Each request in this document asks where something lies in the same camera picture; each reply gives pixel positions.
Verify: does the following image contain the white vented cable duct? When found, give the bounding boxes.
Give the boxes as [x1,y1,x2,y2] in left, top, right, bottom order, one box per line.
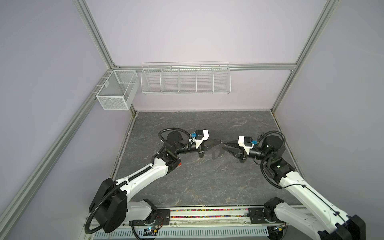
[93,226,269,240]

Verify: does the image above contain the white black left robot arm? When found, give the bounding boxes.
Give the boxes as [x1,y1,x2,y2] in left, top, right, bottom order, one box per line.
[84,128,221,235]

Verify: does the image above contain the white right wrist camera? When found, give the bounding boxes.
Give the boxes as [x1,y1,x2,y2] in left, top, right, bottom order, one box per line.
[238,136,259,155]

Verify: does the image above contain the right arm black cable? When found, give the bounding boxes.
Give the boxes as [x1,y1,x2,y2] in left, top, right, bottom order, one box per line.
[257,130,349,220]

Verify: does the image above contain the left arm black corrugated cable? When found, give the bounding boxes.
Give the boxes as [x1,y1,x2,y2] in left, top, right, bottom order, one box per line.
[84,127,192,235]

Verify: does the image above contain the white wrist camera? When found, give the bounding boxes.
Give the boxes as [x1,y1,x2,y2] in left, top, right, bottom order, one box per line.
[189,130,209,149]
[238,136,259,155]

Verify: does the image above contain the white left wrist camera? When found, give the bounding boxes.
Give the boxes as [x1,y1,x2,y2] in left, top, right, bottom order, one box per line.
[189,130,209,149]

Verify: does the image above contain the small white mesh basket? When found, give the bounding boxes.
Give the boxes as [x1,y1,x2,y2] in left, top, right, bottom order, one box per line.
[96,70,140,111]

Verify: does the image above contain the long white wire basket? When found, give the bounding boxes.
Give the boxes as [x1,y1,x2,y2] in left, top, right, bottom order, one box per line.
[141,62,232,95]

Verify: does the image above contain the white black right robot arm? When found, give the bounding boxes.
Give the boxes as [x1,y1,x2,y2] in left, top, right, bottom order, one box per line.
[223,131,367,240]

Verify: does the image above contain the aluminium base rail with beads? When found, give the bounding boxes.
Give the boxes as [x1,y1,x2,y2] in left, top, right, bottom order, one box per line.
[89,206,319,227]

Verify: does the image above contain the aluminium frame corner post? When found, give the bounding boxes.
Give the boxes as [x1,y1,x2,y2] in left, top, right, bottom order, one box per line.
[271,0,341,115]

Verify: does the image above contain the left aluminium frame post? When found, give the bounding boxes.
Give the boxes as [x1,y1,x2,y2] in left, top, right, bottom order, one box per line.
[73,1,136,116]

